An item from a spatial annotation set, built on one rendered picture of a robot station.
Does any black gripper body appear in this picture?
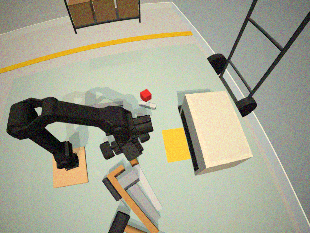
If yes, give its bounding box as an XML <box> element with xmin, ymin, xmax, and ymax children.
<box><xmin>99</xmin><ymin>133</ymin><xmax>150</xmax><ymax>160</ymax></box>

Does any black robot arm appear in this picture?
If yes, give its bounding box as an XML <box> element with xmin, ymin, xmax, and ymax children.
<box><xmin>6</xmin><ymin>97</ymin><xmax>154</xmax><ymax>171</ymax></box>

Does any red cube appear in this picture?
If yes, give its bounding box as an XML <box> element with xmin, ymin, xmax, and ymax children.
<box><xmin>140</xmin><ymin>90</ymin><xmax>152</xmax><ymax>102</ymax></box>

